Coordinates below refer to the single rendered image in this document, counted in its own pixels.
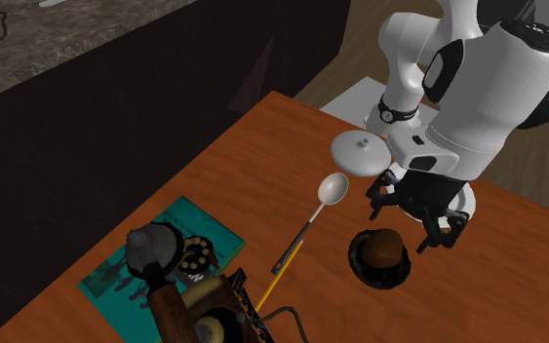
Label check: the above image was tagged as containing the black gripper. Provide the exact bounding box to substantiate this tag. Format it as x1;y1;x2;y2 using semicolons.
365;170;471;255

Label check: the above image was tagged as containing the yellow pencil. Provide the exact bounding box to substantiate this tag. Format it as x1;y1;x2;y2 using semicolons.
255;239;304;313

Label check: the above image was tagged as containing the grey cable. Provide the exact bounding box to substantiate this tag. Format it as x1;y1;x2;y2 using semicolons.
259;305;310;343

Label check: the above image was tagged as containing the orange wooden table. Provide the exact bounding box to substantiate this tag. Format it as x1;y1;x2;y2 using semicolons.
0;90;549;343

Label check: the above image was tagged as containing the white lid with knob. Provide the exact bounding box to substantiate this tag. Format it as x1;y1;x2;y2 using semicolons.
329;130;393;178

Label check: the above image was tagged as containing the black round dish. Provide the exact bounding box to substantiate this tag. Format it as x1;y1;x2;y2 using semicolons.
347;228;412;290

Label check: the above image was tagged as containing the dark counter with stone top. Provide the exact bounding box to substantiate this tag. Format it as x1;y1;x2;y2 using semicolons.
0;0;353;343

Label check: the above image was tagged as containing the teal book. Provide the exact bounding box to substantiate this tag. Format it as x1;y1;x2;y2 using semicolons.
76;195;247;343

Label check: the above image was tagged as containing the antique wooden telephone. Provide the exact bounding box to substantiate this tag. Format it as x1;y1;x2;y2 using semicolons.
125;220;276;343

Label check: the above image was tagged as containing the pale grey robot stand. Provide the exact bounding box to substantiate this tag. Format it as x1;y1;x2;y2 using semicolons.
320;75;439;133

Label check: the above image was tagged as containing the white spoon with black handle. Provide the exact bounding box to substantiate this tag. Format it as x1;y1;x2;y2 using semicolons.
270;171;350;276

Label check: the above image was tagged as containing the brown muffin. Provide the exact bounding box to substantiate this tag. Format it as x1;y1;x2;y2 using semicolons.
361;228;405;269

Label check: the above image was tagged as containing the white plate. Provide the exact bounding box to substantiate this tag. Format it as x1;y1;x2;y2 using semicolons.
386;168;478;223

